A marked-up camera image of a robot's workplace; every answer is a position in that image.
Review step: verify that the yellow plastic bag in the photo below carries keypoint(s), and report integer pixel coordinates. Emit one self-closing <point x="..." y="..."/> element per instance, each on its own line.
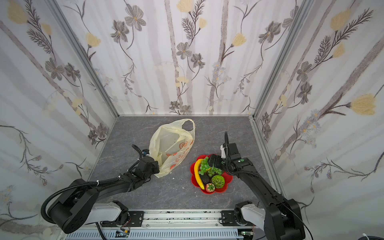
<point x="171" y="143"/>

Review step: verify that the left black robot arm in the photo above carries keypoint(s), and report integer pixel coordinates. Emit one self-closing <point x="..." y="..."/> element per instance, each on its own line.
<point x="69" y="208"/>

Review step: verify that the green bumpy fake fruit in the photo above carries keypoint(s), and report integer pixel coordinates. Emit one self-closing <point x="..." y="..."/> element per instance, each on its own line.
<point x="218" y="181"/>

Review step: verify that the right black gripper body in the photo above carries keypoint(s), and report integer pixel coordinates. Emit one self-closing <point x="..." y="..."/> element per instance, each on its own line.
<point x="215" y="161"/>

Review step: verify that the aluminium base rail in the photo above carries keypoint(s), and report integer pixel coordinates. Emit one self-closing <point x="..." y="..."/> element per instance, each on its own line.
<point x="117" y="215"/>

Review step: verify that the red flower-shaped plate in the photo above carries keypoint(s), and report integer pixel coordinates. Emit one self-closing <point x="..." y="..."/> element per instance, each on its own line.
<point x="227" y="177"/>

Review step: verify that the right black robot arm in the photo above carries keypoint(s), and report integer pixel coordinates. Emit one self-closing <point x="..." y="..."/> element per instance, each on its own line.
<point x="267" y="198"/>

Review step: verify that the dark fake avocado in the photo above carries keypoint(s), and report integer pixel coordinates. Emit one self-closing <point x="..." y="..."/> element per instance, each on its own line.
<point x="205" y="179"/>

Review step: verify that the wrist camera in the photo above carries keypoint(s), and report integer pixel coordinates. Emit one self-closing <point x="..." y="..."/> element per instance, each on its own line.
<point x="223" y="152"/>
<point x="146" y="152"/>

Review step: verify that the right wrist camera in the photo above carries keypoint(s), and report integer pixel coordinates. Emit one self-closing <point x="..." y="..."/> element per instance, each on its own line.
<point x="223" y="152"/>

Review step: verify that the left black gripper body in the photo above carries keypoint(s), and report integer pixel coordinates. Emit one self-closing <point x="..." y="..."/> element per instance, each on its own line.
<point x="153" y="165"/>

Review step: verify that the yellow fake banana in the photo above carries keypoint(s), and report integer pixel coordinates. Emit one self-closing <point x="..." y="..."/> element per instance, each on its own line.
<point x="197" y="175"/>

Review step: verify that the green fake grapes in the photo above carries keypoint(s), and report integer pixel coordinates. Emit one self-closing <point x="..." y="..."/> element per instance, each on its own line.
<point x="205" y="169"/>

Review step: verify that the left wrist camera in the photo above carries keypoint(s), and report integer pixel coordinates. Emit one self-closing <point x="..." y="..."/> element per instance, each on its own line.
<point x="146" y="152"/>

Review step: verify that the white perforated cable duct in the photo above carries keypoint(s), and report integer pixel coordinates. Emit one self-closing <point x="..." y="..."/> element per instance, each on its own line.
<point x="177" y="234"/>

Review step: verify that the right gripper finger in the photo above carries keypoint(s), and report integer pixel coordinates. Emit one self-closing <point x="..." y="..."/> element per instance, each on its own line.
<point x="226" y="138"/>
<point x="216" y="161"/>

